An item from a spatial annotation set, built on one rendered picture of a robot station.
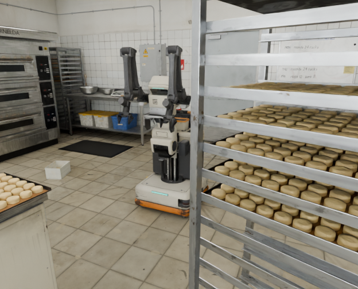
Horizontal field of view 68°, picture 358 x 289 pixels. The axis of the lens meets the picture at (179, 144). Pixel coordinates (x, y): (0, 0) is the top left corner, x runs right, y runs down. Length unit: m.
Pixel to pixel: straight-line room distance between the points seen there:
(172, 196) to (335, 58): 2.19
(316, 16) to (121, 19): 5.48
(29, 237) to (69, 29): 5.85
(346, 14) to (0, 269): 1.52
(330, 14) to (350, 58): 0.10
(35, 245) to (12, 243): 0.12
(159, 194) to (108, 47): 4.17
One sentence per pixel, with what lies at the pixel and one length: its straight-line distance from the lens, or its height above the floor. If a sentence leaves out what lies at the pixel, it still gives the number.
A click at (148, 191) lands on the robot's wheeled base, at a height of 0.25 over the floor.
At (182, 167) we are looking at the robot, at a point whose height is 0.43.
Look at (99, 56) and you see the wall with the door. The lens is 6.37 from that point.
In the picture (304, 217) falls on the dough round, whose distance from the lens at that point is 0.90.
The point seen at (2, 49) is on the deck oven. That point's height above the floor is 1.71.
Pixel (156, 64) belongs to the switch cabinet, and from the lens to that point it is 5.35.
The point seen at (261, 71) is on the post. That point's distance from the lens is 1.20.
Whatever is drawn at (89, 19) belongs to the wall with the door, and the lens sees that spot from 6.55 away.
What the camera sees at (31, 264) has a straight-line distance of 1.59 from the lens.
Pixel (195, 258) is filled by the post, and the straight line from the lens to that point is 1.06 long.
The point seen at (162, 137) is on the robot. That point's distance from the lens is 2.57.
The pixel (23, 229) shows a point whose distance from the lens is 1.48.
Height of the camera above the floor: 1.49
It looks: 17 degrees down
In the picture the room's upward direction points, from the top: straight up
